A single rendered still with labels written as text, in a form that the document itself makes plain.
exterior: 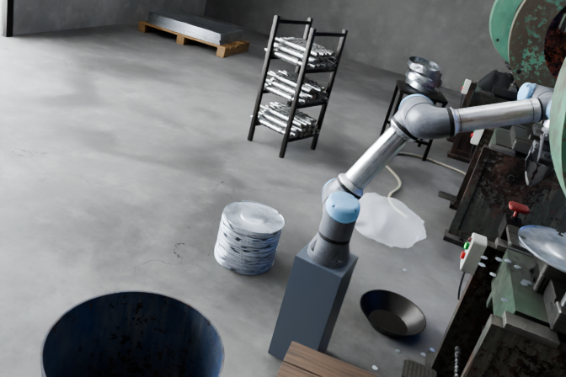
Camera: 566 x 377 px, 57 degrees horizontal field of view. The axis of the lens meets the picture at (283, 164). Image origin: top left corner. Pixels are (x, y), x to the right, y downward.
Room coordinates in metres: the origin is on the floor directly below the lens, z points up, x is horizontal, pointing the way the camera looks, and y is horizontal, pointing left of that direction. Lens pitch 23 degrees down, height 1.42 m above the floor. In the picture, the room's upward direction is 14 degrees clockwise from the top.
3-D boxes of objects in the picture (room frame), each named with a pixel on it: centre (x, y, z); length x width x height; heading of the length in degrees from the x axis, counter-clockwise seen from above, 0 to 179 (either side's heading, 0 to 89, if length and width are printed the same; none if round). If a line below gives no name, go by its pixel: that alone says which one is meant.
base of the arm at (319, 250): (1.62, -0.24, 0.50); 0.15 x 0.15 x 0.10
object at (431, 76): (4.51, -0.99, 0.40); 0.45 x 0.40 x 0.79; 178
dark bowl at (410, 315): (1.94, -0.63, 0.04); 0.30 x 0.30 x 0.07
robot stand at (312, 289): (1.62, -0.24, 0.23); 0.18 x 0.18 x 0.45; 69
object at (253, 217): (2.17, 0.07, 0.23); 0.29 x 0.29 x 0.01
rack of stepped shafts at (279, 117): (3.82, 0.06, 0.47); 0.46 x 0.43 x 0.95; 56
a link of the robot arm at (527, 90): (1.77, -0.77, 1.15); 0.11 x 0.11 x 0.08; 3
